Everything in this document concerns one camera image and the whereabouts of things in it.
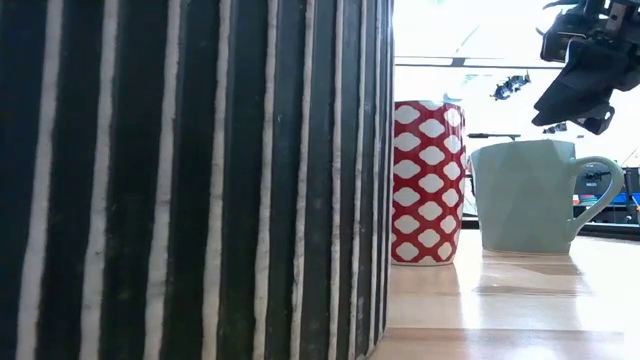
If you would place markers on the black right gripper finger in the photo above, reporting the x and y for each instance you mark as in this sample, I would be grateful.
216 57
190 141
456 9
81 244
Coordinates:
585 85
599 122

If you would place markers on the sage green faceted mug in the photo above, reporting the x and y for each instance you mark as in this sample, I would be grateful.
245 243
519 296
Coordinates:
525 200

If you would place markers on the red white patterned mug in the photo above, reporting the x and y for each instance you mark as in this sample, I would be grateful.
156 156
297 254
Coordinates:
425 200

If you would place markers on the black white striped mug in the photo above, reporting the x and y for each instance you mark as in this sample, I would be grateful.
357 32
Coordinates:
200 190

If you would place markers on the black ceiling spotlight cluster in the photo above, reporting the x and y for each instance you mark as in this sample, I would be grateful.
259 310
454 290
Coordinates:
555 128
510 86

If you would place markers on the black background monitor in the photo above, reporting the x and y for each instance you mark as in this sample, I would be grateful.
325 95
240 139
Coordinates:
580 185

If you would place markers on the blue storage bins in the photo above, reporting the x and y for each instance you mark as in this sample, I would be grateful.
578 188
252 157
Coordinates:
631 198

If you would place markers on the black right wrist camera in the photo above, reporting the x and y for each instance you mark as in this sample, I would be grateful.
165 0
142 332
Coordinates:
556 45

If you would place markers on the black ceiling rail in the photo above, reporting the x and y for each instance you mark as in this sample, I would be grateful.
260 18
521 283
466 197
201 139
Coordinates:
475 65

